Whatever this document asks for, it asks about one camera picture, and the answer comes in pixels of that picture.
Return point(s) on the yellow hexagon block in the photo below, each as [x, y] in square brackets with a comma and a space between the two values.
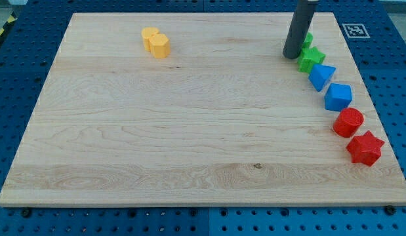
[160, 45]

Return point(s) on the yellow heart block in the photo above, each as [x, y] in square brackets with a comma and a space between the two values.
[146, 34]

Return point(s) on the wooden board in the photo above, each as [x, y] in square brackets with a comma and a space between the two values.
[224, 120]

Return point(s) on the green star block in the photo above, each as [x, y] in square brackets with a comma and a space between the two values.
[308, 58]

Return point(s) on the blue triangle block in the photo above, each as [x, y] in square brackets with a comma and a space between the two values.
[320, 75]

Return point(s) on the green round block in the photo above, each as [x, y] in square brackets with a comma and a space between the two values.
[308, 40]

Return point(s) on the blue cube block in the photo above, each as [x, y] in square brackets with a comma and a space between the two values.
[337, 97]

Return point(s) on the red cylinder block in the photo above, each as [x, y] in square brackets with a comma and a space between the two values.
[348, 122]

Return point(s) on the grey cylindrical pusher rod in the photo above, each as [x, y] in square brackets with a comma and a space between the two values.
[299, 27]

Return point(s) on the red star block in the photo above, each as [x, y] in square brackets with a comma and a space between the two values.
[365, 149]

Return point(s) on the white fiducial marker tag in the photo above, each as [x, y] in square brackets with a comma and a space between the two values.
[355, 31]

